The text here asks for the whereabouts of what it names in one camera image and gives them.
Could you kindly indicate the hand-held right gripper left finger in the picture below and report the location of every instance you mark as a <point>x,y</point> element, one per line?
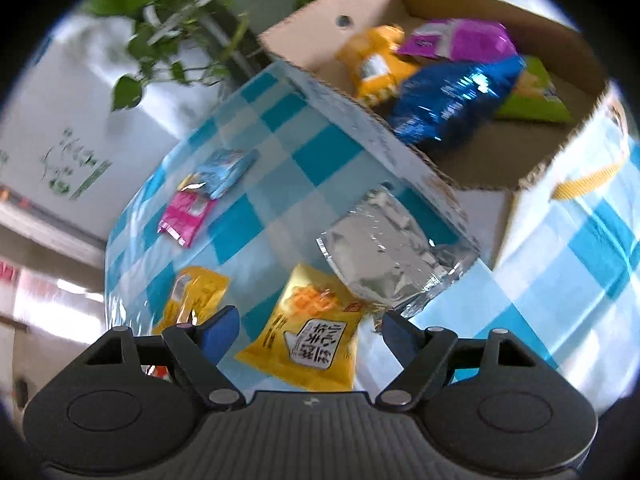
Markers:
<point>222,327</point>

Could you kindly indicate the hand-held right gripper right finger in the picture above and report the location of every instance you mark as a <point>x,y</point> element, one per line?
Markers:
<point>400,340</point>

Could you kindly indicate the small yellow snack packet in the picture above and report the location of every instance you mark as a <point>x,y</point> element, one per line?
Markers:
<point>200,290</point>

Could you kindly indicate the yellow speech bubble snack packet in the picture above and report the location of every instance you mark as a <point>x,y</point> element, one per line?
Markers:
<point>300,330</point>

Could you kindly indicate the silver foil snack packet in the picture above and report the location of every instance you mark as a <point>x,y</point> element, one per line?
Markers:
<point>380,255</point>

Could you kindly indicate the pink snack packet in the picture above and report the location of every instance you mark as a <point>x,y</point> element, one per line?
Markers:
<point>182,217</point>

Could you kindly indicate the light blue snack packet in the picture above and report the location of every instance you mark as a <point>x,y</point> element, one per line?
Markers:
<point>225,170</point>

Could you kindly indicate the cardboard box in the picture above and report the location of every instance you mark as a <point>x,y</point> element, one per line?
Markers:
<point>480,165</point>

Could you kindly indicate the blue foil snack packet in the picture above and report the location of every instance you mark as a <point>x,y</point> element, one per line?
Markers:
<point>450,100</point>

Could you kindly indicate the orange yellow snack packet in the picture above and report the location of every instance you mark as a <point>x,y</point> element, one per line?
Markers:
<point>370,67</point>

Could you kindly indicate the green snack packet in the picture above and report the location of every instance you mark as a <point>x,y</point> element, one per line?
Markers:
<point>535,95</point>

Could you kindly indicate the purple snack packet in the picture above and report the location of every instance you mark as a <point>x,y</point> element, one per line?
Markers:
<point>475,40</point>

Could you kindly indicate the blue white checkered tablecloth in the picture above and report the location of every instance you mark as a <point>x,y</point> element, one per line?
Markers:
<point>280,170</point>

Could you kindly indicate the green pothos plant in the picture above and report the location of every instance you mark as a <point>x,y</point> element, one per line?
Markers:
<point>125,91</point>

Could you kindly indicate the white refrigerator with tree print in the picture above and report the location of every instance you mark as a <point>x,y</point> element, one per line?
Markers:
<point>75,110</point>

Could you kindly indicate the metal plant stand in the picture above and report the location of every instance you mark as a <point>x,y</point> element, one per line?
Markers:
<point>242,50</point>

